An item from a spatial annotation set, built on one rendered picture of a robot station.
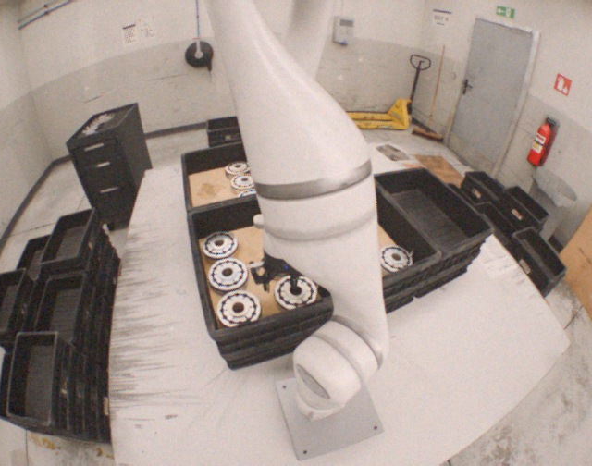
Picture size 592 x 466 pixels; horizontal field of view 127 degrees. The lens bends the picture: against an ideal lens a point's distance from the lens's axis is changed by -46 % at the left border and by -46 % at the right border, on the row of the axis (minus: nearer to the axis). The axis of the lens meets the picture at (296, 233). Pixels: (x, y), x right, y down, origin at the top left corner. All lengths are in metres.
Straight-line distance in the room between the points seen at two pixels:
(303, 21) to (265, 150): 0.13
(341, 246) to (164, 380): 0.67
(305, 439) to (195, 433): 0.28
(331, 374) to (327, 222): 0.17
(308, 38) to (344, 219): 0.16
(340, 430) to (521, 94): 3.50
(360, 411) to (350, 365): 0.34
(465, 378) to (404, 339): 0.24
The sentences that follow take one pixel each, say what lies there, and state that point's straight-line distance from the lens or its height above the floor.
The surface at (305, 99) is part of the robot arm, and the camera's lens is 0.16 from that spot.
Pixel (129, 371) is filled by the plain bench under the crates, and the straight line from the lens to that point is 0.84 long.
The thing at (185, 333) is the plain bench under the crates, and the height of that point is 0.70.
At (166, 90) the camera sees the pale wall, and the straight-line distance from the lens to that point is 3.93.
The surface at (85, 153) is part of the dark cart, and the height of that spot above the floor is 0.76.
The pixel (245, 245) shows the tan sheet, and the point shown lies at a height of 0.83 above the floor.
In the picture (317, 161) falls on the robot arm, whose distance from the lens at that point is 0.16.
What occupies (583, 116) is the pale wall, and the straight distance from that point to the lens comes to 3.32.
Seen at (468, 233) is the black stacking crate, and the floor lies 0.84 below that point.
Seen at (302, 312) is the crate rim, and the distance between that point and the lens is 0.55.
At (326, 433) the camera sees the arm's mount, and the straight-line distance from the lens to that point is 0.61.
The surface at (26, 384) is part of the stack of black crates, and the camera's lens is 1.45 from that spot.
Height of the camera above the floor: 1.40
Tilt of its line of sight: 44 degrees down
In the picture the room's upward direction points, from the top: 3 degrees clockwise
